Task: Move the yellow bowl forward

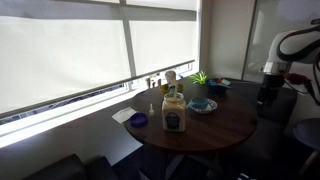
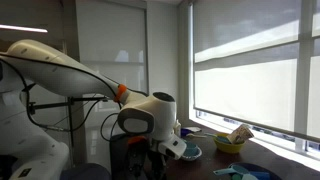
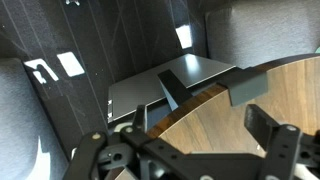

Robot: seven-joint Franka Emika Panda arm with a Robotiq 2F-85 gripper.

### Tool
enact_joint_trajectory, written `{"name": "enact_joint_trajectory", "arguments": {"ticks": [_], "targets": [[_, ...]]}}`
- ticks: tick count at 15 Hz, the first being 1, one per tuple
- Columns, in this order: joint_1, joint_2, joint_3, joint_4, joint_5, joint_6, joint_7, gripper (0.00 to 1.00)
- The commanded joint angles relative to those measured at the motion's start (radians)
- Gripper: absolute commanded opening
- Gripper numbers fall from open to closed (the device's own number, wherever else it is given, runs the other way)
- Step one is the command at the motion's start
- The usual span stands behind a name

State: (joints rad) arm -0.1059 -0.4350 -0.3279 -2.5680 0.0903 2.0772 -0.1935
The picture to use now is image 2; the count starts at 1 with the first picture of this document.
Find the blue measuring scoop in bowl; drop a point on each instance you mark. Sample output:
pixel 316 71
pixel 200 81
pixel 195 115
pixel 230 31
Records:
pixel 219 138

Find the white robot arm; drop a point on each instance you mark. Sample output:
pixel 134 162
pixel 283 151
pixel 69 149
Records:
pixel 41 157

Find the black camera stand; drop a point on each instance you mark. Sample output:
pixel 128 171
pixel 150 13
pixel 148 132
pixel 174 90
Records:
pixel 81 116

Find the dark blue plate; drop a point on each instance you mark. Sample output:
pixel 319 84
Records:
pixel 259 172

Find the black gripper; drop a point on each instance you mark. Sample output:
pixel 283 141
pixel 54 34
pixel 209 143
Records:
pixel 142 162

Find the yellow bowl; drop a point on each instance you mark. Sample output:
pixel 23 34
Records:
pixel 227 148

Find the black chair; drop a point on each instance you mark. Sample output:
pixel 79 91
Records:
pixel 118 155

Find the white utensil on table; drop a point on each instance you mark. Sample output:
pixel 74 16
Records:
pixel 195 136

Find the crumpled paper cup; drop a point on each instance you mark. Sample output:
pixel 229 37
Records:
pixel 240 135

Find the roller window blind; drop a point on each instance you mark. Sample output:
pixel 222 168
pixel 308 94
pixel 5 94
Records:
pixel 257 62

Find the white and blue bowl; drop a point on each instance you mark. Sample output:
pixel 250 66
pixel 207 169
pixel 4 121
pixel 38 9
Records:
pixel 192 152

